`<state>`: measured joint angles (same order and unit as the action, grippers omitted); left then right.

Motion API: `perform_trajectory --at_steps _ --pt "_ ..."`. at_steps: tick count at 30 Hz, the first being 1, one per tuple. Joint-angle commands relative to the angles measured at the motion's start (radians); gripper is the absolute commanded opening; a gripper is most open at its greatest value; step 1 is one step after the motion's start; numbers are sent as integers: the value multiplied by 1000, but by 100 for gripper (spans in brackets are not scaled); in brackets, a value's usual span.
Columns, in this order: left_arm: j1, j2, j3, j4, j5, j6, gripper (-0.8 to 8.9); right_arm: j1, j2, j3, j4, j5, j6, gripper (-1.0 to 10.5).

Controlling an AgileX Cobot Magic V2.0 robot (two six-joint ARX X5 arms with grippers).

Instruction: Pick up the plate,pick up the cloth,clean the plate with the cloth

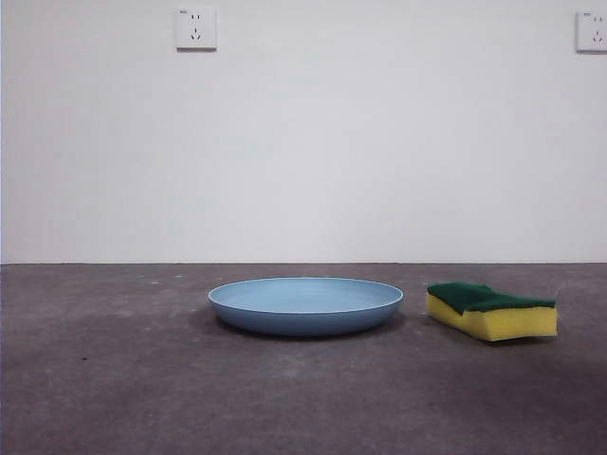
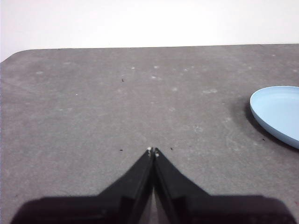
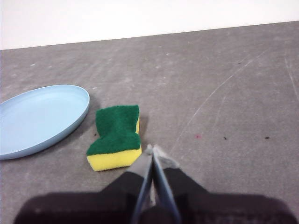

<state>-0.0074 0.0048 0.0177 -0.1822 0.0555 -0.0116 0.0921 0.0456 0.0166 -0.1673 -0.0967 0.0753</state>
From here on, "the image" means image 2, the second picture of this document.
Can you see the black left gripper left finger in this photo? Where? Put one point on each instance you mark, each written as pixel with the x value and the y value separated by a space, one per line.
pixel 121 205

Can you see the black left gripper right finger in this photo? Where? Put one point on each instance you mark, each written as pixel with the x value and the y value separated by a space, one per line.
pixel 187 205

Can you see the light blue round plate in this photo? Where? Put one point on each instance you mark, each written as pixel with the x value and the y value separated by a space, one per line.
pixel 278 112

